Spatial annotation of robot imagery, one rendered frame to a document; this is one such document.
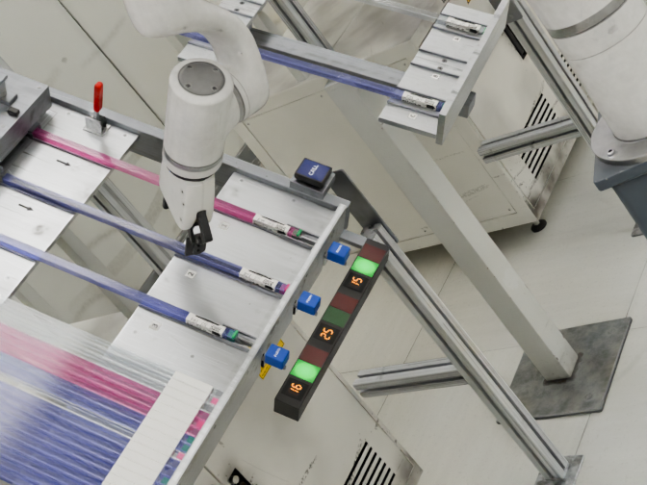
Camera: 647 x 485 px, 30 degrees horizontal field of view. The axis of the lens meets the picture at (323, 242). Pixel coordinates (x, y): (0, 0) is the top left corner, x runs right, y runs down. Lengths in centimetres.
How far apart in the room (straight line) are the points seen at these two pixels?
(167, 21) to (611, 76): 56
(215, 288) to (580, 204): 138
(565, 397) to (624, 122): 99
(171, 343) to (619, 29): 77
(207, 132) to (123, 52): 273
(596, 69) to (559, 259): 135
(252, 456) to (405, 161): 60
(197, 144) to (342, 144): 142
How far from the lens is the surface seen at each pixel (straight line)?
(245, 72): 164
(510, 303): 240
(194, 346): 178
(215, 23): 158
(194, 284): 185
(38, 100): 206
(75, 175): 201
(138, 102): 429
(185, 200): 169
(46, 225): 194
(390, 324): 309
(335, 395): 231
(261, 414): 218
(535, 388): 256
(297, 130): 305
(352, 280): 188
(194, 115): 157
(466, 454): 255
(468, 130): 281
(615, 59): 156
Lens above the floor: 148
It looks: 24 degrees down
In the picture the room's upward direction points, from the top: 39 degrees counter-clockwise
